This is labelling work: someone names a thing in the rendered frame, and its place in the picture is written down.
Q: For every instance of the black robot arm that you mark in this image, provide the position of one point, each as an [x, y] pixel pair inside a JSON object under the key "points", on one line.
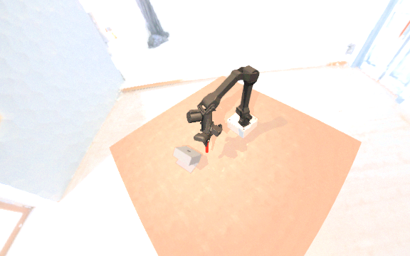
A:
{"points": [[212, 100]]}

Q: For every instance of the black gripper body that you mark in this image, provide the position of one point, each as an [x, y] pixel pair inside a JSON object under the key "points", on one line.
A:
{"points": [[202, 137]]}

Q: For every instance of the grey panel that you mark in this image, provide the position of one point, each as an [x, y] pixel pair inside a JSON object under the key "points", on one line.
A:
{"points": [[187, 157]]}

